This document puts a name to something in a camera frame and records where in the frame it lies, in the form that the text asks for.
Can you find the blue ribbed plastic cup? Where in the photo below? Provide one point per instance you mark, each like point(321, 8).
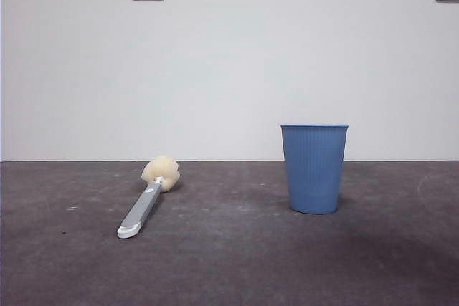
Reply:
point(313, 170)

